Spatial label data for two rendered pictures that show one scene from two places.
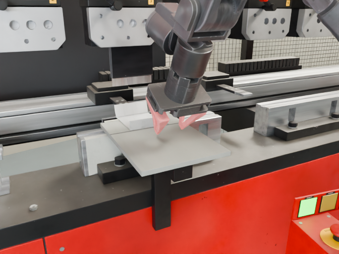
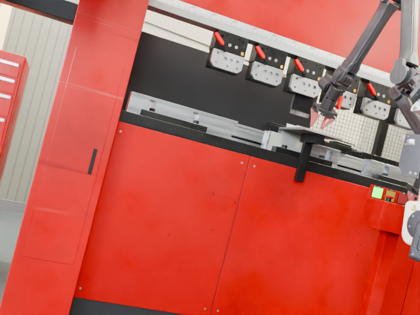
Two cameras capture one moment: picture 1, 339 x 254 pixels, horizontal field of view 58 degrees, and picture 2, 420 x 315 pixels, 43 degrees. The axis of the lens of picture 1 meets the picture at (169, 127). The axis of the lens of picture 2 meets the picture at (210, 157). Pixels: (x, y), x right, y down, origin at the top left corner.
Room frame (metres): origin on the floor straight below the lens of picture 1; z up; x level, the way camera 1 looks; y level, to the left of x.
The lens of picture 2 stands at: (-1.81, 0.05, 0.75)
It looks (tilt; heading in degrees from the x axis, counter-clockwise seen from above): 1 degrees up; 9
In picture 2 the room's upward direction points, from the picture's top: 14 degrees clockwise
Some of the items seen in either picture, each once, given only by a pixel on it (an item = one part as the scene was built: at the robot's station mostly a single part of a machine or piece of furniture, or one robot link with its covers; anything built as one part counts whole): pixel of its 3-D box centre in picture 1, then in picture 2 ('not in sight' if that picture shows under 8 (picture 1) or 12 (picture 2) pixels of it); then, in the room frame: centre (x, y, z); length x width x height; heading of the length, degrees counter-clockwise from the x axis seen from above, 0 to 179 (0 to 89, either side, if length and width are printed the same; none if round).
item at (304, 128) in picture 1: (314, 126); (400, 184); (0.95, -0.48, 0.89); 0.30 x 0.05 x 0.03; 116
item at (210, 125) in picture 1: (154, 140); (300, 150); (0.76, 0.04, 0.92); 0.39 x 0.06 x 0.10; 116
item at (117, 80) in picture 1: (131, 64); (301, 105); (0.74, 0.09, 1.13); 0.10 x 0.02 x 0.10; 116
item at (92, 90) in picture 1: (116, 97); (282, 129); (0.88, 0.16, 1.01); 0.26 x 0.12 x 0.05; 26
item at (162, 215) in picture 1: (166, 192); (307, 157); (0.57, 0.01, 0.88); 0.14 x 0.04 x 0.22; 26
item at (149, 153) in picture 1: (158, 137); (309, 133); (0.60, 0.02, 1.00); 0.26 x 0.18 x 0.01; 26
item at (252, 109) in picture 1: (230, 113); not in sight; (1.34, -0.28, 0.81); 0.64 x 0.08 x 0.14; 26
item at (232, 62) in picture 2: not in sight; (226, 52); (0.54, 0.47, 1.26); 0.15 x 0.09 x 0.17; 116
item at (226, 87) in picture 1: (223, 84); (345, 148); (1.05, -0.19, 1.01); 0.26 x 0.12 x 0.05; 26
